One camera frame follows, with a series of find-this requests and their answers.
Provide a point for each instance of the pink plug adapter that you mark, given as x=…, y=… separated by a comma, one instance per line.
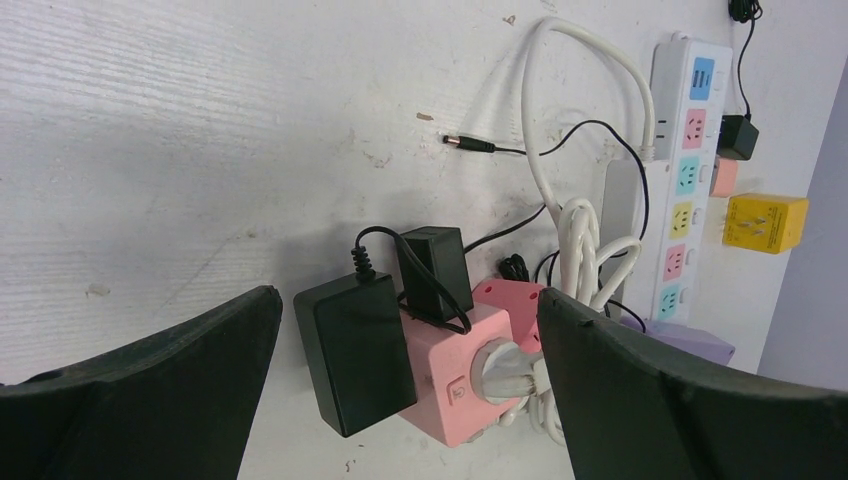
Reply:
x=724, y=177

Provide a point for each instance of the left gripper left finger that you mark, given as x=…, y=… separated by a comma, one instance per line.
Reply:
x=178, y=404

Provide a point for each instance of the black plug adapter with cable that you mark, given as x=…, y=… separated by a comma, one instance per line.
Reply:
x=738, y=135

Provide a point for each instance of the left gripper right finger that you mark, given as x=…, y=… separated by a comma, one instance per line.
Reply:
x=632, y=407

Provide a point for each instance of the pink cube socket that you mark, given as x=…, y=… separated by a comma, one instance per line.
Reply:
x=448, y=367

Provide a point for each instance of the black adapter on pink cube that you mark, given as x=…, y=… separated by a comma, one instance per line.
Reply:
x=353, y=336

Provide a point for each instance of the yellow cube plug adapter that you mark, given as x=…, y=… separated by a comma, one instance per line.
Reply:
x=765, y=223

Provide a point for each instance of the purple power strip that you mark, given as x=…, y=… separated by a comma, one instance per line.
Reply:
x=694, y=341

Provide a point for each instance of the small black plug on cube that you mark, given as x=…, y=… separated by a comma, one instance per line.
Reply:
x=440, y=250

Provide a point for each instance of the white multi-socket power strip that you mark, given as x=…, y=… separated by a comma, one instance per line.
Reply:
x=689, y=88

